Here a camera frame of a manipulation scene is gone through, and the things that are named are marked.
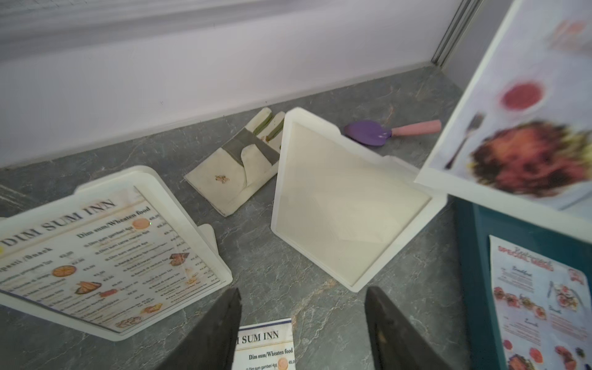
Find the white menu holder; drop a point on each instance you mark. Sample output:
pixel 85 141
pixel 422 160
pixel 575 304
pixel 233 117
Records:
pixel 111 254
pixel 346 208

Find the dim sum menu in holder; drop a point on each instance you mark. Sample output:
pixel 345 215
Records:
pixel 101 259

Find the special menu sheet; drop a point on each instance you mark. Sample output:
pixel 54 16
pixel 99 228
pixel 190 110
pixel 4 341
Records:
pixel 543 309
pixel 519 140

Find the teal plastic tray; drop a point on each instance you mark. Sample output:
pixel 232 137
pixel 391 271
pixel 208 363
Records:
pixel 475 224

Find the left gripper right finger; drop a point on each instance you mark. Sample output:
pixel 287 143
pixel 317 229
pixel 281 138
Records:
pixel 394 341

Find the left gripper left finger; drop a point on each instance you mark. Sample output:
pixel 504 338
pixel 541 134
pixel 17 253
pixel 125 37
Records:
pixel 212 342

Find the dim sum menu sheet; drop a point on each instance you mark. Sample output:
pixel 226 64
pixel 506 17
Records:
pixel 265 346

